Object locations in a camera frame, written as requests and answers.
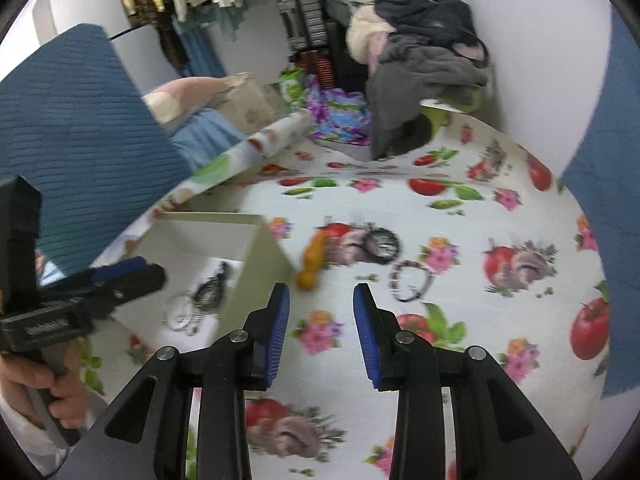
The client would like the black jacket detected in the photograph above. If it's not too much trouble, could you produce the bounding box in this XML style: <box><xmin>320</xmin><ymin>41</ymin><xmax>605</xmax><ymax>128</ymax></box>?
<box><xmin>374</xmin><ymin>0</ymin><xmax>477</xmax><ymax>50</ymax></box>

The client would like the silver and black suitcase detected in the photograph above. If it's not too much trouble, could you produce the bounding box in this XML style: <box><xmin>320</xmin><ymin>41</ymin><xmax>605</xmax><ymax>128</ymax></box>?
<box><xmin>277</xmin><ymin>0</ymin><xmax>331</xmax><ymax>52</ymax></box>

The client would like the light blue cloth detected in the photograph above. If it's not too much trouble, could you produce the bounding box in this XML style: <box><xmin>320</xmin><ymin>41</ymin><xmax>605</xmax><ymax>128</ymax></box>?
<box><xmin>170</xmin><ymin>109</ymin><xmax>247</xmax><ymax>172</ymax></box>

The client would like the red striped suitcase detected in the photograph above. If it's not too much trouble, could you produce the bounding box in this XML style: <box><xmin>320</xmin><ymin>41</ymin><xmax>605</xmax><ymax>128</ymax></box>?
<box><xmin>294</xmin><ymin>50</ymin><xmax>334</xmax><ymax>89</ymax></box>

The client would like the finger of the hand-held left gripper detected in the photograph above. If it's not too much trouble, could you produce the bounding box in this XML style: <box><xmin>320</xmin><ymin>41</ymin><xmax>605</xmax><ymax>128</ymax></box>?
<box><xmin>97</xmin><ymin>264</ymin><xmax>167</xmax><ymax>312</ymax></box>
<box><xmin>75</xmin><ymin>256</ymin><xmax>149</xmax><ymax>286</ymax></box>

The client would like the quilted blue chair back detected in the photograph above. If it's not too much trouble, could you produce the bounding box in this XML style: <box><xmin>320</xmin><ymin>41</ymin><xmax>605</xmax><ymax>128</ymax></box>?
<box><xmin>559</xmin><ymin>7</ymin><xmax>640</xmax><ymax>402</ymax></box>

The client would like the green storage box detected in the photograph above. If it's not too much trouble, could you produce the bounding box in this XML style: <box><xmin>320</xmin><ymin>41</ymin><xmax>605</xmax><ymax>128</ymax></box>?
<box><xmin>419</xmin><ymin>85</ymin><xmax>484</xmax><ymax>137</ymax></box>

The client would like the cream fleece garment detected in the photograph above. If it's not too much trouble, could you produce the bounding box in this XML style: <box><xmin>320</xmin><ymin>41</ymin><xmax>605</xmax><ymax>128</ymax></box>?
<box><xmin>346</xmin><ymin>5</ymin><xmax>397</xmax><ymax>67</ymax></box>

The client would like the ribbed blue chair back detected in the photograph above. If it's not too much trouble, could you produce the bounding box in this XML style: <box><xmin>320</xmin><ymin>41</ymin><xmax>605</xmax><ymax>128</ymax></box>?
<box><xmin>0</xmin><ymin>22</ymin><xmax>197</xmax><ymax>281</ymax></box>

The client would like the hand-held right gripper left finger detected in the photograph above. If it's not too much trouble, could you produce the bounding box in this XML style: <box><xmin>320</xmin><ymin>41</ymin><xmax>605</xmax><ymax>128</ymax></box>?
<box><xmin>57</xmin><ymin>282</ymin><xmax>292</xmax><ymax>480</ymax></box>

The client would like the person's left forearm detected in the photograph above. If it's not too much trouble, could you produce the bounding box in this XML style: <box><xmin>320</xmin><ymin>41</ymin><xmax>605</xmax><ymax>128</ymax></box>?
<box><xmin>0</xmin><ymin>392</ymin><xmax>68</xmax><ymax>477</ymax></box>

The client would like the beige pillow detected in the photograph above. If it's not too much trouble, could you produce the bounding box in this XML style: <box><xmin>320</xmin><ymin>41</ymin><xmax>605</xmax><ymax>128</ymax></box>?
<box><xmin>142</xmin><ymin>72</ymin><xmax>282</xmax><ymax>135</ymax></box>

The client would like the orange bead bracelet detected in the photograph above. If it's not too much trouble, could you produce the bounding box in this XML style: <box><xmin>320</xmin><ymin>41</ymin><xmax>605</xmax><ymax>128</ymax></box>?
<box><xmin>295</xmin><ymin>232</ymin><xmax>334</xmax><ymax>292</ymax></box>

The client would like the cream cardboard box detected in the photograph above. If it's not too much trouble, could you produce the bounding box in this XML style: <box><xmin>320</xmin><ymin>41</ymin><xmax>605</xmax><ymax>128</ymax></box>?
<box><xmin>90</xmin><ymin>211</ymin><xmax>294</xmax><ymax>356</ymax></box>

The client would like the grey garment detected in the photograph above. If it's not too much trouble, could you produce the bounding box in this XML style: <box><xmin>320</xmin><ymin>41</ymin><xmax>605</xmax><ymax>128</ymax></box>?
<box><xmin>367</xmin><ymin>35</ymin><xmax>494</xmax><ymax>162</ymax></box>

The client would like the green bag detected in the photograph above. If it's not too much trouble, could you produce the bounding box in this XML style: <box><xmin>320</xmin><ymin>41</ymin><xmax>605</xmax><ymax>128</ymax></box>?
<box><xmin>278</xmin><ymin>67</ymin><xmax>307</xmax><ymax>112</ymax></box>

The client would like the person's left hand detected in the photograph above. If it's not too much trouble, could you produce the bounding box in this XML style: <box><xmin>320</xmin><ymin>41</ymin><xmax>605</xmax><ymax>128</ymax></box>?
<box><xmin>0</xmin><ymin>342</ymin><xmax>90</xmax><ymax>431</ymax></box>

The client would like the black and white bead bracelet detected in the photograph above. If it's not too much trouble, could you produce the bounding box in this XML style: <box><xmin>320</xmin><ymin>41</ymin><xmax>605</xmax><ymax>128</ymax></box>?
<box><xmin>388</xmin><ymin>259</ymin><xmax>436</xmax><ymax>304</ymax></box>

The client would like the colourful floral bag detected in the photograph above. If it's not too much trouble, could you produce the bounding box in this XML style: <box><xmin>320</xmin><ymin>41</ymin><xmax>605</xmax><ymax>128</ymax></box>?
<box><xmin>305</xmin><ymin>75</ymin><xmax>374</xmax><ymax>147</ymax></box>

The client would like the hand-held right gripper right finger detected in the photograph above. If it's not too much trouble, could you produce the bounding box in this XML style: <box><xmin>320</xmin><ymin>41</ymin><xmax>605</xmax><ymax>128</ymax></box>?
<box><xmin>352</xmin><ymin>282</ymin><xmax>583</xmax><ymax>480</ymax></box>

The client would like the fruit print tablecloth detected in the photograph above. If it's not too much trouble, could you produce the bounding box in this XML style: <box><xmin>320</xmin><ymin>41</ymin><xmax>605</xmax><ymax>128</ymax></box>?
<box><xmin>75</xmin><ymin>110</ymin><xmax>613</xmax><ymax>480</ymax></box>

